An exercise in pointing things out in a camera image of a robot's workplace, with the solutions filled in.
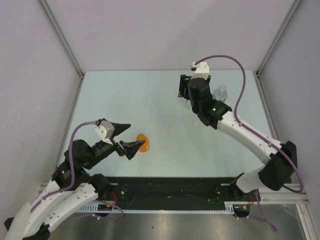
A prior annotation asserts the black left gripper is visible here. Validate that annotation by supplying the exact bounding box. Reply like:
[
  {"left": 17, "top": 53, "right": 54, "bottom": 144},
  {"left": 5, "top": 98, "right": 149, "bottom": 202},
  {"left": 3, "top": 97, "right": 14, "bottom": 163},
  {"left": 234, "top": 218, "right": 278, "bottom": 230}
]
[{"left": 84, "top": 121, "right": 145, "bottom": 169}]

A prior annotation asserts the small orange juice bottle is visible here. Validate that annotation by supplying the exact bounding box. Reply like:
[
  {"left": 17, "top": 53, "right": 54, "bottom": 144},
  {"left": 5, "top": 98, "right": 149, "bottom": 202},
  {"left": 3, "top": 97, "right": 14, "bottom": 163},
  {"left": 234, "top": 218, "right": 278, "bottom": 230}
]
[{"left": 136, "top": 133, "right": 150, "bottom": 153}]

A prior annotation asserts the clear bottle blue green label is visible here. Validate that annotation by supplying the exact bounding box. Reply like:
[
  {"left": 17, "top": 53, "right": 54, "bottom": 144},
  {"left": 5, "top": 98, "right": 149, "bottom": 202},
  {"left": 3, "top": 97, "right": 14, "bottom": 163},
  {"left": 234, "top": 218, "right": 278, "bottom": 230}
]
[{"left": 212, "top": 84, "right": 228, "bottom": 103}]

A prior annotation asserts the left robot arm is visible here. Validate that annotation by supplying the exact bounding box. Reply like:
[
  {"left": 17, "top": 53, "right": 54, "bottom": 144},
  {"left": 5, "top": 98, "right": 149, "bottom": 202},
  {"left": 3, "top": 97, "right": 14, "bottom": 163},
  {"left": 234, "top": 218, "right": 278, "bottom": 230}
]
[{"left": 4, "top": 118, "right": 146, "bottom": 240}]

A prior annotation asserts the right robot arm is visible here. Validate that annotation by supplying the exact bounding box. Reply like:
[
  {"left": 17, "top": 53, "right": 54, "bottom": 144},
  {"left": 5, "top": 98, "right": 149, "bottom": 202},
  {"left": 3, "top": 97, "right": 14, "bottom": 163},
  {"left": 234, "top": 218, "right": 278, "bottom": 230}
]
[{"left": 178, "top": 74, "right": 298, "bottom": 201}]

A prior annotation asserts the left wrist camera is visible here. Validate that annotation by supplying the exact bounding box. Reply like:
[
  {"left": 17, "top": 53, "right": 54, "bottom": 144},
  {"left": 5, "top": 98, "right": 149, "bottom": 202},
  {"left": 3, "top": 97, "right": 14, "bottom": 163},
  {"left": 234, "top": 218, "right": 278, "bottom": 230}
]
[{"left": 95, "top": 119, "right": 115, "bottom": 145}]

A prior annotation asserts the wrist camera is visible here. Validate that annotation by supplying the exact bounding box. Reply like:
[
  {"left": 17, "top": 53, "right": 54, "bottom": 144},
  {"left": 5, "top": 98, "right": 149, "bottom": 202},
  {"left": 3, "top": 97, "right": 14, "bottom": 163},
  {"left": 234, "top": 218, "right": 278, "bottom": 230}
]
[
  {"left": 95, "top": 119, "right": 115, "bottom": 145},
  {"left": 190, "top": 61, "right": 210, "bottom": 80}
]

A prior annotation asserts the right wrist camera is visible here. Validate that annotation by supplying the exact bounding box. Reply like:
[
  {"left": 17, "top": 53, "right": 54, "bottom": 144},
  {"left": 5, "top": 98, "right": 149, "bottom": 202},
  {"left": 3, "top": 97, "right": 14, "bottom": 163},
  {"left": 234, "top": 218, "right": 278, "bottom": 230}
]
[{"left": 190, "top": 61, "right": 210, "bottom": 80}]

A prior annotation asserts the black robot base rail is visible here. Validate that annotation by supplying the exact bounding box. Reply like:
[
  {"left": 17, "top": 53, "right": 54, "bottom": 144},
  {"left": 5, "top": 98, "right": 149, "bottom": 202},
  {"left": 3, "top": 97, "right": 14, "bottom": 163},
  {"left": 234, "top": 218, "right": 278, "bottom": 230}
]
[{"left": 81, "top": 174, "right": 283, "bottom": 211}]

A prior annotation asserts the white slotted cable duct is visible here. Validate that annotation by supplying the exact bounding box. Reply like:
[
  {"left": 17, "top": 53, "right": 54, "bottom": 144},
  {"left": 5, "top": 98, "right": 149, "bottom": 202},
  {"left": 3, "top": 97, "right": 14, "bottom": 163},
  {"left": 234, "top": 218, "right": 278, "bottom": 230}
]
[{"left": 75, "top": 202, "right": 235, "bottom": 215}]

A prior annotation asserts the right aluminium frame post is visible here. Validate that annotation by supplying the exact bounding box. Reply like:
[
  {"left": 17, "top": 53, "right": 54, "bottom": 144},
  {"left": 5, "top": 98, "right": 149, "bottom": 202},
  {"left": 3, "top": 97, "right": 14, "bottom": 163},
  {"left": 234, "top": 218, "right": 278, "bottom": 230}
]
[{"left": 255, "top": 0, "right": 304, "bottom": 78}]

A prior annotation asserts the aluminium frame post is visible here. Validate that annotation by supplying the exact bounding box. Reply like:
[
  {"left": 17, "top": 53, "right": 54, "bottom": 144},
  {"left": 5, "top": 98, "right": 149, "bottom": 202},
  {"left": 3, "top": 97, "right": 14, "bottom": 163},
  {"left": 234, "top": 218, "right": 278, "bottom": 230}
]
[
  {"left": 255, "top": 0, "right": 304, "bottom": 78},
  {"left": 37, "top": 0, "right": 85, "bottom": 79}
]

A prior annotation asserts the left aluminium frame post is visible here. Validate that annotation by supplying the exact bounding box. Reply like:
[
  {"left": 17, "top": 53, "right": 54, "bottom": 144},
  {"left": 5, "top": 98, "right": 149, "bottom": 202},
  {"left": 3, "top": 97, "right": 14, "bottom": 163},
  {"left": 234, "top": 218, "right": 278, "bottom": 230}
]
[{"left": 37, "top": 0, "right": 85, "bottom": 79}]

